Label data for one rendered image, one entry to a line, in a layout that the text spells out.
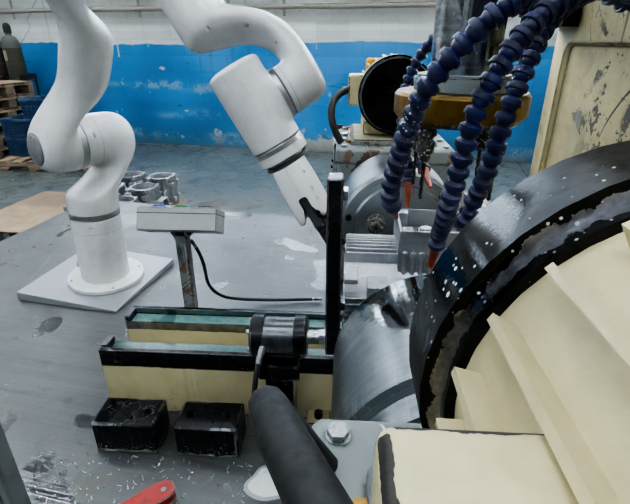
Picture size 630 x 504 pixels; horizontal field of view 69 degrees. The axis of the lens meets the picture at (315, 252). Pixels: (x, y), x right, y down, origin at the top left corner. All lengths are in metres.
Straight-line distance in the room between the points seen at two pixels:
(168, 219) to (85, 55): 0.35
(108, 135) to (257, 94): 0.56
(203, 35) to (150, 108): 6.56
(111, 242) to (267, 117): 0.67
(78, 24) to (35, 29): 7.24
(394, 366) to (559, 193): 0.27
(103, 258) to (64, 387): 0.38
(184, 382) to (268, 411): 0.67
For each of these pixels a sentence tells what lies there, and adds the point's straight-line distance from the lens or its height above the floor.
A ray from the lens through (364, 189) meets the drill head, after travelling 0.93.
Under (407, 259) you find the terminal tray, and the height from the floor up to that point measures 1.10.
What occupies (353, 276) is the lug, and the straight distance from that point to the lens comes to 0.68.
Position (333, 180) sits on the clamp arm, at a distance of 0.55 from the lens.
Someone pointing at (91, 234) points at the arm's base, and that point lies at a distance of 1.24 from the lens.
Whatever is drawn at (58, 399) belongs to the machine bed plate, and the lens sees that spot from 1.00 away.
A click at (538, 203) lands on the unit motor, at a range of 0.18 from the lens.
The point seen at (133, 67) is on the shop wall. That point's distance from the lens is 7.37.
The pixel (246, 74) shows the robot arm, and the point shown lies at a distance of 0.72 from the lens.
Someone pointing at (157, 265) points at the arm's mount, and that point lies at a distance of 1.38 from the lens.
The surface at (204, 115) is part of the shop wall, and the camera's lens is 6.93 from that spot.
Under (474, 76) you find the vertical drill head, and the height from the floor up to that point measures 1.36.
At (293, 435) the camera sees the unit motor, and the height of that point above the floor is 1.28.
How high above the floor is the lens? 1.40
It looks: 25 degrees down
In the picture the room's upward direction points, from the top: straight up
